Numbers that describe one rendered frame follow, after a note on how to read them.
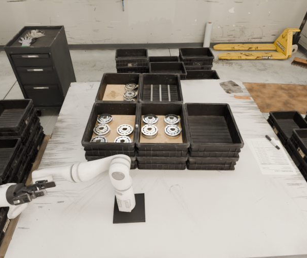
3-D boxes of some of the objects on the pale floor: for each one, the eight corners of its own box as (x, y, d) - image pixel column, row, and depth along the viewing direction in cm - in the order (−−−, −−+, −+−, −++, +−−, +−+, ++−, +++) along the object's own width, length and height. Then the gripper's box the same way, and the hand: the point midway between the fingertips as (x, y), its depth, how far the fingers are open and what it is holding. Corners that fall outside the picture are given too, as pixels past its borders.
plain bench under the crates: (293, 296, 159) (352, 252, 112) (44, 313, 151) (-3, 273, 104) (224, 132, 278) (240, 78, 232) (84, 137, 271) (70, 82, 224)
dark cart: (70, 117, 296) (50, 46, 236) (33, 119, 294) (3, 46, 234) (79, 91, 341) (63, 25, 281) (46, 92, 338) (24, 25, 279)
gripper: (-8, 196, 81) (34, 189, 78) (22, 176, 95) (58, 169, 92) (1, 216, 83) (42, 209, 79) (29, 193, 97) (65, 186, 94)
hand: (47, 188), depth 86 cm, fingers open, 5 cm apart
